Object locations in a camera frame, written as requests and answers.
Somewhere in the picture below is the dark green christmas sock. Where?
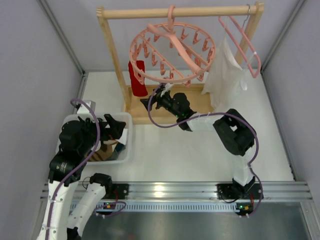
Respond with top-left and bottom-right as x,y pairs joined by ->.
108,142 -> 126,161

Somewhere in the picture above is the pink round clip hanger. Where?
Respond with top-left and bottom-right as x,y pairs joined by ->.
129,5 -> 216,85

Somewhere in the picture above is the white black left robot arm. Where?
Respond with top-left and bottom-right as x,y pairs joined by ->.
37,112 -> 133,240

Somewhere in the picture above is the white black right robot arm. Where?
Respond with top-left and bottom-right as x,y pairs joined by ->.
140,86 -> 259,203

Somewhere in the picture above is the pink clothes hanger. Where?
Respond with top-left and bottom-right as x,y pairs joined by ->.
218,1 -> 265,78

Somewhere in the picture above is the wooden clothes rack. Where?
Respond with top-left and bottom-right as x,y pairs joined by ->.
96,1 -> 265,125

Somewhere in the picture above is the white plastic laundry basket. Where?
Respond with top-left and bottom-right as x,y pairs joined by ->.
62,112 -> 133,166

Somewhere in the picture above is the brown striped sock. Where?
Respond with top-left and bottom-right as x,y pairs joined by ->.
88,141 -> 118,162

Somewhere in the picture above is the white undershirt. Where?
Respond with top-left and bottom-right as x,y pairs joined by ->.
201,31 -> 248,112

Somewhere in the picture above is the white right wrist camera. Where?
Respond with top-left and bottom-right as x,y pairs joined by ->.
160,83 -> 174,97

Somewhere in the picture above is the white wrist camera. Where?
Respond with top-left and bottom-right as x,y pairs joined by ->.
76,99 -> 96,115
160,83 -> 174,97

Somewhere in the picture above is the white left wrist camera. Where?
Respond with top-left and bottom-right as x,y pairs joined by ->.
76,99 -> 96,115

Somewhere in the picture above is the aluminium mounting rail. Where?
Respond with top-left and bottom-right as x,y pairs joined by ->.
39,181 -> 313,213

